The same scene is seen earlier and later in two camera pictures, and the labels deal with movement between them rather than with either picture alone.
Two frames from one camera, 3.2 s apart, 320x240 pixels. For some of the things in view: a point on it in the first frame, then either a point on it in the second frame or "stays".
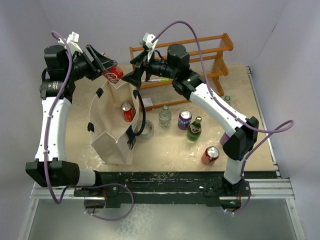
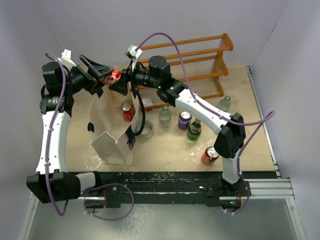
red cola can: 128,112 stays
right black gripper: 134,77 to 122,85
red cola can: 210,155 stays
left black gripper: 95,72 to 92,85
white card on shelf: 147,102 stays
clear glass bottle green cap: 165,117 stays
